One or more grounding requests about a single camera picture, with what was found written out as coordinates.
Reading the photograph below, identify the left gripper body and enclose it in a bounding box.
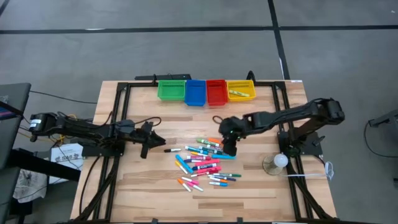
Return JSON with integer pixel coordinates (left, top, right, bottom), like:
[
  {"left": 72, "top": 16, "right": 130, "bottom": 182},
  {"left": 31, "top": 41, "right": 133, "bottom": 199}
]
[{"left": 126, "top": 126, "right": 147, "bottom": 149}]

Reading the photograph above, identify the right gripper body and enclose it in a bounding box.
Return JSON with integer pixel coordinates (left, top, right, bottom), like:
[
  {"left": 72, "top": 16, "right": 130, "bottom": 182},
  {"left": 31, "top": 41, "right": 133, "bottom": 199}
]
[{"left": 218, "top": 116, "right": 249, "bottom": 139}]

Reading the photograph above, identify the blue Sharpie highlighter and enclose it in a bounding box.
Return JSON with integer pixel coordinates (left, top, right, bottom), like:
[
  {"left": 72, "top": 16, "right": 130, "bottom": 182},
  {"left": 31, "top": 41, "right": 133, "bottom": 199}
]
[
  {"left": 175, "top": 154, "right": 195, "bottom": 175},
  {"left": 211, "top": 154, "right": 237, "bottom": 161}
]

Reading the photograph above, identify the green Expo marker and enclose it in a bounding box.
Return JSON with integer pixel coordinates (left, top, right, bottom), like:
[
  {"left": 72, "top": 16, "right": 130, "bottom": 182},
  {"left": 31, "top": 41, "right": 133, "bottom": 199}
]
[
  {"left": 198, "top": 146, "right": 225, "bottom": 156},
  {"left": 196, "top": 138, "right": 220, "bottom": 147}
]

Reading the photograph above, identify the pink Sharpie highlighter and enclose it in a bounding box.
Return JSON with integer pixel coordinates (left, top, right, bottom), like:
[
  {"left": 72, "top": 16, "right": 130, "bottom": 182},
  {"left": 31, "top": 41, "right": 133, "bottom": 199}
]
[
  {"left": 196, "top": 166, "right": 223, "bottom": 174},
  {"left": 193, "top": 159, "right": 221, "bottom": 167}
]

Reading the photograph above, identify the purple fine-tip marker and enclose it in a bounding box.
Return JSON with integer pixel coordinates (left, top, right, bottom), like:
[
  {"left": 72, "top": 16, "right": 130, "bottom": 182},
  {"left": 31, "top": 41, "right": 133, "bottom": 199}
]
[{"left": 207, "top": 175, "right": 237, "bottom": 182}]

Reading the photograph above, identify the dark blue Expo marker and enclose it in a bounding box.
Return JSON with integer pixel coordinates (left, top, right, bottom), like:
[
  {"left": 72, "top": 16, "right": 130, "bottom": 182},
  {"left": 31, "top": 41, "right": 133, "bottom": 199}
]
[{"left": 191, "top": 162, "right": 218, "bottom": 171}]

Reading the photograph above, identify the teal Expo marker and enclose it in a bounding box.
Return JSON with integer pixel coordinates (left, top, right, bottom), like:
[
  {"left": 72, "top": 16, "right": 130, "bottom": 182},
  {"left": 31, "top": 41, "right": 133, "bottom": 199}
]
[{"left": 184, "top": 146, "right": 210, "bottom": 156}]

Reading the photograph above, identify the red fine-tip marker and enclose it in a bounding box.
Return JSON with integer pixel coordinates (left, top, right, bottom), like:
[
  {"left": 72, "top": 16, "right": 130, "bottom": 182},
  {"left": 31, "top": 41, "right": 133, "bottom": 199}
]
[{"left": 190, "top": 169, "right": 220, "bottom": 179}]

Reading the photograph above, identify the white marker pink cap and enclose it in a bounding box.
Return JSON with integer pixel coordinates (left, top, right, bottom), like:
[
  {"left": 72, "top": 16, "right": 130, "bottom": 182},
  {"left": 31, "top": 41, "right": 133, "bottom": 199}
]
[
  {"left": 180, "top": 176, "right": 200, "bottom": 186},
  {"left": 186, "top": 181, "right": 205, "bottom": 193}
]

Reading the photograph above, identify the red plastic basket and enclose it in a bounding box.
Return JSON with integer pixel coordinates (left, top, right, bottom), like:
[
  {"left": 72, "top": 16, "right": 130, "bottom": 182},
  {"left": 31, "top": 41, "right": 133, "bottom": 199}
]
[{"left": 205, "top": 79, "right": 229, "bottom": 106}]

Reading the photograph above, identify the yellow highlighter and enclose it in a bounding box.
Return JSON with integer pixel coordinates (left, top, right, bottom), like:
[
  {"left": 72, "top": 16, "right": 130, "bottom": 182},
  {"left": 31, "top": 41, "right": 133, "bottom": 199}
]
[{"left": 228, "top": 90, "right": 251, "bottom": 98}]

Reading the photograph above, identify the yellow plastic basket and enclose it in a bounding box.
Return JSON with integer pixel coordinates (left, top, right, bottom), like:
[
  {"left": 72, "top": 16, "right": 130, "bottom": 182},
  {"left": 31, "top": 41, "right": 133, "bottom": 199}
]
[{"left": 226, "top": 80, "right": 257, "bottom": 103}]

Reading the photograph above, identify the green plastic basket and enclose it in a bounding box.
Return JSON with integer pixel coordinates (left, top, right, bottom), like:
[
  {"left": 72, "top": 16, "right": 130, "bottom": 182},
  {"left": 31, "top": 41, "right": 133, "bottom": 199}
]
[{"left": 157, "top": 80, "right": 187, "bottom": 102}]

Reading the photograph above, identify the blue plastic basket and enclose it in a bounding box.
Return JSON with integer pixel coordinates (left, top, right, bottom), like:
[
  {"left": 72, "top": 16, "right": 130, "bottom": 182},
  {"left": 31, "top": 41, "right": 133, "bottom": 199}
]
[{"left": 184, "top": 79, "right": 208, "bottom": 107}]

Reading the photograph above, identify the white bulb lamp round base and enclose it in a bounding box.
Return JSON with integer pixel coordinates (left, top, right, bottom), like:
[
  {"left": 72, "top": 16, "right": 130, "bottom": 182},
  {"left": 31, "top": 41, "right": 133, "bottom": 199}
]
[{"left": 262, "top": 152, "right": 289, "bottom": 176}]

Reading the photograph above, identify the black bar at table edge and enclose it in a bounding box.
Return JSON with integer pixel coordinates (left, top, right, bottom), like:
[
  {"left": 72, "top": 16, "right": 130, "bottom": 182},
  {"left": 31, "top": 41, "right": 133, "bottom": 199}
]
[{"left": 134, "top": 73, "right": 192, "bottom": 82}]

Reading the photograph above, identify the printed paper sheet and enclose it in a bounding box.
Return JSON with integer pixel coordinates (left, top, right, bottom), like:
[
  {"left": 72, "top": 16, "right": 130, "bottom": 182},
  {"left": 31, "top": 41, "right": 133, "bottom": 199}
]
[{"left": 49, "top": 142, "right": 85, "bottom": 185}]

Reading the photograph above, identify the black side table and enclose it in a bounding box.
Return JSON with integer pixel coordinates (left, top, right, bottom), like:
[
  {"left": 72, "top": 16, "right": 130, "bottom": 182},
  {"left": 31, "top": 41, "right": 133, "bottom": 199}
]
[{"left": 0, "top": 148, "right": 81, "bottom": 224}]

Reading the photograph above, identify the white cloth bag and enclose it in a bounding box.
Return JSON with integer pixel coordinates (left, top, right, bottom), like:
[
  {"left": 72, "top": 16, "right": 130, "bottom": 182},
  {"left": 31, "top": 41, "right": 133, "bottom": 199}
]
[{"left": 12, "top": 169, "right": 40, "bottom": 203}]

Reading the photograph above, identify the grey cabinet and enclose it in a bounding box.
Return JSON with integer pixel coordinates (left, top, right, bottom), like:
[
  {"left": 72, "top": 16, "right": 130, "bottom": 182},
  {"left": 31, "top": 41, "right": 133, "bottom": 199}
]
[{"left": 0, "top": 82, "right": 32, "bottom": 170}]

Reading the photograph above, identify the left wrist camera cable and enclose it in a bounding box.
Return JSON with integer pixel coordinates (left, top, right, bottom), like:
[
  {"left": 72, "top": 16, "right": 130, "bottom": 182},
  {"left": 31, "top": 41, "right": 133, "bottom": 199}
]
[{"left": 134, "top": 116, "right": 162, "bottom": 128}]

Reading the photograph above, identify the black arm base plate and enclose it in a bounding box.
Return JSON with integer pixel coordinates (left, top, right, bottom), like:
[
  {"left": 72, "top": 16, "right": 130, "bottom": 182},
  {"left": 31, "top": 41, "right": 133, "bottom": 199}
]
[
  {"left": 277, "top": 131, "right": 323, "bottom": 157},
  {"left": 81, "top": 133, "right": 126, "bottom": 158}
]

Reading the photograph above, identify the yellow cable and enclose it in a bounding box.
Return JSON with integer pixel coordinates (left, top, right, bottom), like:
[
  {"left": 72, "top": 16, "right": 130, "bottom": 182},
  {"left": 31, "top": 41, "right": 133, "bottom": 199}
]
[{"left": 17, "top": 113, "right": 78, "bottom": 146}]

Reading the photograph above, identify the black power cable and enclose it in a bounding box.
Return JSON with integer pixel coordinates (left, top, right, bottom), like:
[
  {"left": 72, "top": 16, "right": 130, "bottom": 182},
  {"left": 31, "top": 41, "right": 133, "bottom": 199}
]
[{"left": 78, "top": 154, "right": 103, "bottom": 217}]

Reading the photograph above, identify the white lamp cable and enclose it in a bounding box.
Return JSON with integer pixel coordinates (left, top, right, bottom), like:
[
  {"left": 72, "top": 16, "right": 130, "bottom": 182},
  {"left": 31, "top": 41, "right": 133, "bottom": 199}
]
[{"left": 281, "top": 161, "right": 335, "bottom": 182}]

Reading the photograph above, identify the black floor cable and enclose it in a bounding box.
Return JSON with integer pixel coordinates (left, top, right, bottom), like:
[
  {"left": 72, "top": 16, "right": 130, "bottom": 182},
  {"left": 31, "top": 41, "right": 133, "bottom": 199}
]
[
  {"left": 363, "top": 120, "right": 398, "bottom": 159},
  {"left": 29, "top": 90, "right": 99, "bottom": 105}
]

